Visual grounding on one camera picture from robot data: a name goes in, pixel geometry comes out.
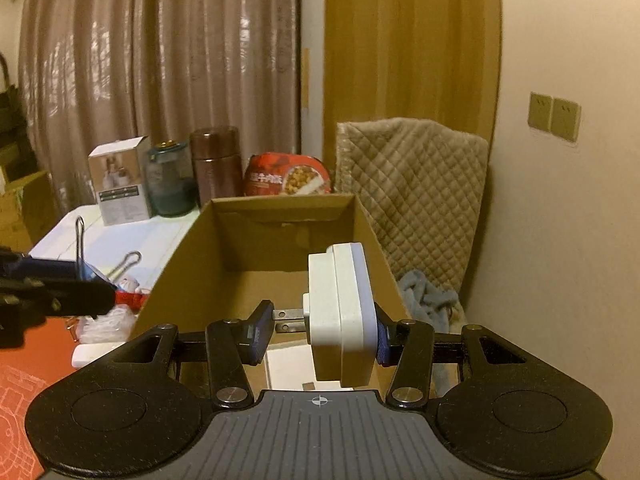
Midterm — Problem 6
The dark shelf rack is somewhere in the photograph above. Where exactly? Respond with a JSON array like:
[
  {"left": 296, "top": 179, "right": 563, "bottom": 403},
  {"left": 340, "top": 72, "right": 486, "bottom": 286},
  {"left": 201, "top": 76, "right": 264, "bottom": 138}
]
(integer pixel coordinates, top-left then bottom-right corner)
[{"left": 0, "top": 54, "right": 37, "bottom": 176}]

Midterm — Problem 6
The beige wall socket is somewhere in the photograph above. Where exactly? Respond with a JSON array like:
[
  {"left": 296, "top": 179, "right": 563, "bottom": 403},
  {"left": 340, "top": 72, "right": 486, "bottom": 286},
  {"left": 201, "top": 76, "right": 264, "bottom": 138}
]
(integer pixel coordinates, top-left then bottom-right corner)
[
  {"left": 528, "top": 91, "right": 553, "bottom": 132},
  {"left": 550, "top": 97, "right": 582, "bottom": 142}
]

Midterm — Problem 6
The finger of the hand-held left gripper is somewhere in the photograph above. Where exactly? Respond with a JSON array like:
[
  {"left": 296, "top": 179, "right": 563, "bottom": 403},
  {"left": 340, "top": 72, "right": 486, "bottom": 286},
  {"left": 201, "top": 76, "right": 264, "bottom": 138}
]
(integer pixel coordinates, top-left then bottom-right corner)
[
  {"left": 0, "top": 246, "right": 83, "bottom": 283},
  {"left": 0, "top": 280, "right": 119, "bottom": 349}
]

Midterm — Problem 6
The white flat block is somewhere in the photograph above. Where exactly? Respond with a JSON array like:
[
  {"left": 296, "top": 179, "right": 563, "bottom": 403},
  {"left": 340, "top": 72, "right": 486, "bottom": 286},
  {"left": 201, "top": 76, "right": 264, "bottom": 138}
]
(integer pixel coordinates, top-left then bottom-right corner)
[{"left": 72, "top": 342, "right": 115, "bottom": 369}]

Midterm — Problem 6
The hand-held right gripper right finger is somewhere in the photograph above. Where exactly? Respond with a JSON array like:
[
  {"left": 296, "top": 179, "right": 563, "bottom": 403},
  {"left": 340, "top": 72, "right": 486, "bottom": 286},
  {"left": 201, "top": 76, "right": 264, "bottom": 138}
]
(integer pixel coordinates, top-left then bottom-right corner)
[{"left": 372, "top": 302, "right": 531, "bottom": 409}]

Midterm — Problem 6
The brown thermos flask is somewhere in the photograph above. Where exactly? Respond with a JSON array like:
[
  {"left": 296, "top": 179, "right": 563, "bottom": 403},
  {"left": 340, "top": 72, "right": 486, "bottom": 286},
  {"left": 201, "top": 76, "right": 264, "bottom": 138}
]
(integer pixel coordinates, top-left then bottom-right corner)
[{"left": 189, "top": 126, "right": 244, "bottom": 211}]

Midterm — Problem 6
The white product box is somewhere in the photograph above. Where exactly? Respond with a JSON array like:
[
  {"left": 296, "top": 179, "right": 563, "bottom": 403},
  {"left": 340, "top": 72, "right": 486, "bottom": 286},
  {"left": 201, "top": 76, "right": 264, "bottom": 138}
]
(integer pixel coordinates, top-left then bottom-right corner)
[{"left": 88, "top": 136, "right": 152, "bottom": 227}]

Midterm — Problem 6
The red small packet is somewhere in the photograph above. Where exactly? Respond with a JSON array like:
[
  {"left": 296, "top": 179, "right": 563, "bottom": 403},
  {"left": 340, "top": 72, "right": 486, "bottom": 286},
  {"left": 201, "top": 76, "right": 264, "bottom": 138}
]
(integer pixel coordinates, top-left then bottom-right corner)
[{"left": 115, "top": 287, "right": 151, "bottom": 311}]

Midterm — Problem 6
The clear plastic bag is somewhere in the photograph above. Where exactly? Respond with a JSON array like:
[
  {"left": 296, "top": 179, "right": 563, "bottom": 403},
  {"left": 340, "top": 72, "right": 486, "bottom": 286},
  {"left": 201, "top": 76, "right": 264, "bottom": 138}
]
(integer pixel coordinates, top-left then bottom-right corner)
[{"left": 75, "top": 305, "right": 137, "bottom": 344}]

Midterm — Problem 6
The grey fluffy cloth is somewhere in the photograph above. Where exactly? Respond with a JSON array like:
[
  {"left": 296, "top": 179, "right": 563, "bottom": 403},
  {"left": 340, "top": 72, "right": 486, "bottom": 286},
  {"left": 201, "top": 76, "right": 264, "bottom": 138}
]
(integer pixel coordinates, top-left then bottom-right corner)
[{"left": 397, "top": 269, "right": 467, "bottom": 397}]

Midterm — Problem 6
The white power adapter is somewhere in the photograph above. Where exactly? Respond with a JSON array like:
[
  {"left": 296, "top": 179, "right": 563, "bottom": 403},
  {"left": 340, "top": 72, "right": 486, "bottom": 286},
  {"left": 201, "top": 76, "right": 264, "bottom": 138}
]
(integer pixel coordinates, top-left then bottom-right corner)
[{"left": 272, "top": 241, "right": 379, "bottom": 388}]

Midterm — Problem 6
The brown cardboard carton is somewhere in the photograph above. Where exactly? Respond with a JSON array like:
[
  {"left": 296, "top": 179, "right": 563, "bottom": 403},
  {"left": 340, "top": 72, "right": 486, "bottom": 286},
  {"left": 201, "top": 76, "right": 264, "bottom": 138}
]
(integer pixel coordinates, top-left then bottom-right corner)
[{"left": 0, "top": 171, "right": 61, "bottom": 255}]

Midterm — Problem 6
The blue binder clip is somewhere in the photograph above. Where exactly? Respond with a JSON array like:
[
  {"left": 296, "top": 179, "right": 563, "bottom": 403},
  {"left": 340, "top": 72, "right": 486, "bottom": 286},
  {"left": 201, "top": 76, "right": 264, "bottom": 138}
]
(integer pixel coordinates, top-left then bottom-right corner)
[{"left": 75, "top": 216, "right": 143, "bottom": 291}]

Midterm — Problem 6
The green glass jar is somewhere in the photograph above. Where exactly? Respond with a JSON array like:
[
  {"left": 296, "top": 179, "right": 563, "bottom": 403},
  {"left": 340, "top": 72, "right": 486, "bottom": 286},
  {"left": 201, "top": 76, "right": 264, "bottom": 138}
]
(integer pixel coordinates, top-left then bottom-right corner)
[{"left": 145, "top": 140, "right": 197, "bottom": 218}]

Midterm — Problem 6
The white card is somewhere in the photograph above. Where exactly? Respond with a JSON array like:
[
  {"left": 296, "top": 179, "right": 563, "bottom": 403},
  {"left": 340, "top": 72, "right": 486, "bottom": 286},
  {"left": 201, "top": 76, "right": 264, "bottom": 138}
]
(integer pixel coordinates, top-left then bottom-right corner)
[{"left": 265, "top": 347, "right": 315, "bottom": 392}]

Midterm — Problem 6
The orange patterned mat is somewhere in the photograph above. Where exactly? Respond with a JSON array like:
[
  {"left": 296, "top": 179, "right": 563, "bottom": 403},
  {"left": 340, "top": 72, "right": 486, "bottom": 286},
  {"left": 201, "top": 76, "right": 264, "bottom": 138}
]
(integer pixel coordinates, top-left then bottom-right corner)
[{"left": 0, "top": 310, "right": 101, "bottom": 480}]

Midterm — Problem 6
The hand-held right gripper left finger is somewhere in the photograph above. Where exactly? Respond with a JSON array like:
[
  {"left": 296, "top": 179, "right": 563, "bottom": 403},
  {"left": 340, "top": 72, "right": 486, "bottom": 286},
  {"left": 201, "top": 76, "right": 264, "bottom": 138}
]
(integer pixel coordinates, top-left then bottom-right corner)
[{"left": 107, "top": 300, "right": 276, "bottom": 409}]

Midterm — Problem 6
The beige quilted blanket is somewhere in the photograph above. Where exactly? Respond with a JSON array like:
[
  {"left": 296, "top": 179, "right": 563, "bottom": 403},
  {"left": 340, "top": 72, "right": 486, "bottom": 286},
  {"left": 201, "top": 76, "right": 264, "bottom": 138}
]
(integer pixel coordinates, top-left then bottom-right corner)
[{"left": 335, "top": 117, "right": 490, "bottom": 292}]

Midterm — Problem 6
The red instant food bowl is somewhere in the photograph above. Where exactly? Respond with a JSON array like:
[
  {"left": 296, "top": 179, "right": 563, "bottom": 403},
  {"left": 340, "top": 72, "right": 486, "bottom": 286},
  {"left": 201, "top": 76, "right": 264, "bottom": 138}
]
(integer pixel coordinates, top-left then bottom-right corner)
[{"left": 243, "top": 152, "right": 335, "bottom": 197}]

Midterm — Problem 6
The brown pleated curtain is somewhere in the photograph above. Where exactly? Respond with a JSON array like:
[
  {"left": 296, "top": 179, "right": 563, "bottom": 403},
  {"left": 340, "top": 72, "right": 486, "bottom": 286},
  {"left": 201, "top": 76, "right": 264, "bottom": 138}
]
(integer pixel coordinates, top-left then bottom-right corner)
[{"left": 17, "top": 0, "right": 304, "bottom": 217}]

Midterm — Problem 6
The brown cardboard box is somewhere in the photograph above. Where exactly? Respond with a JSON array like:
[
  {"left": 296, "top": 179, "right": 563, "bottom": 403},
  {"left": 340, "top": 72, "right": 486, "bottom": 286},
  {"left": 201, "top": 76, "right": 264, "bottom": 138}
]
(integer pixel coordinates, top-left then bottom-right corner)
[{"left": 131, "top": 194, "right": 413, "bottom": 396}]

